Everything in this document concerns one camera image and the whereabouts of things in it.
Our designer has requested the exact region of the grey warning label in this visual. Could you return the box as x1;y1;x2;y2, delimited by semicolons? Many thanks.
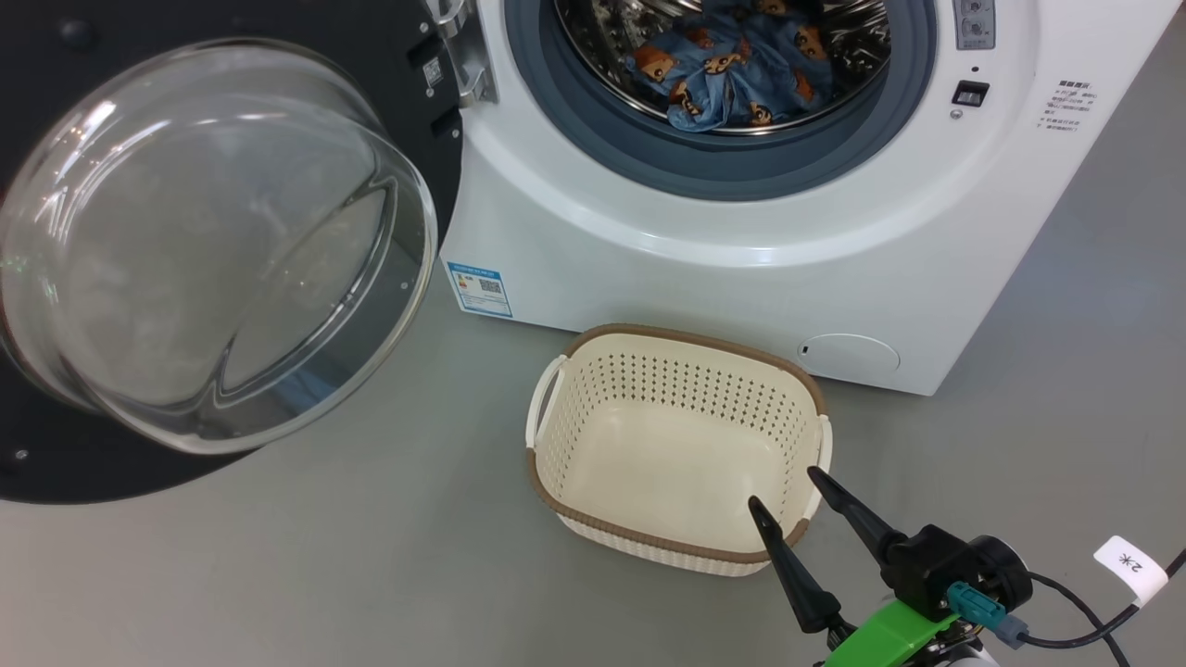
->
953;0;997;51

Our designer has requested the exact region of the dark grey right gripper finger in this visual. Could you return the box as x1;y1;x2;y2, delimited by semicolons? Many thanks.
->
807;466;909;566
748;496;858;649

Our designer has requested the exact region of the white front-load washing machine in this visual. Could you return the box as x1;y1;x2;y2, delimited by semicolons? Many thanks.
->
435;0;1168;397

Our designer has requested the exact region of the black round glass door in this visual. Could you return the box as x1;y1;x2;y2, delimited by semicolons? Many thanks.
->
0;0;464;506

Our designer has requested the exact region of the white cable tag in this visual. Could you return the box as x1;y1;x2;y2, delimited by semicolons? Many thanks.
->
1093;535;1168;608

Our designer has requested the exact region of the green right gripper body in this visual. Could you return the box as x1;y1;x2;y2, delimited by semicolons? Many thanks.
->
815;598;965;667

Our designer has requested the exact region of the blue bear print garment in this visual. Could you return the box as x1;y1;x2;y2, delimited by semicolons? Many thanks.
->
623;19;798;132

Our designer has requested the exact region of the round drain filter cover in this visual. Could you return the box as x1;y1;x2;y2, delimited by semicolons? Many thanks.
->
797;333;902;376

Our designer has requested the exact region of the cream perforated laundry basket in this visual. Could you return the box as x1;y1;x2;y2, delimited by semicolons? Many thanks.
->
525;323;833;577

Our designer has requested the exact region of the black text sticker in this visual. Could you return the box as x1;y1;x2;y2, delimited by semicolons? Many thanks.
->
1045;79;1099;133

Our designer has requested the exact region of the blue energy label sticker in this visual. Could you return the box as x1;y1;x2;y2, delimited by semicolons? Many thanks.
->
447;261;513;319

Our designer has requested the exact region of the grey rubber door gasket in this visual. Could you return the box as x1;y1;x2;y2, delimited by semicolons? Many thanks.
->
505;0;939;202

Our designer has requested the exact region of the metal door hinge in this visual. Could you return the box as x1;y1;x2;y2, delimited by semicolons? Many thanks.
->
435;0;499;105

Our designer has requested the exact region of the stainless steel drum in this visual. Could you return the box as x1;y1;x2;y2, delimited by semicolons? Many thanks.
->
554;0;892;137

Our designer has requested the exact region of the blue cartoon garment cream print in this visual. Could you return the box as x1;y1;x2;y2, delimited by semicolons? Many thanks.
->
732;0;830;107

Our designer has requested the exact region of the black cable teal connector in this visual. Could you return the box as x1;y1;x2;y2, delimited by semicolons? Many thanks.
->
947;547;1186;667

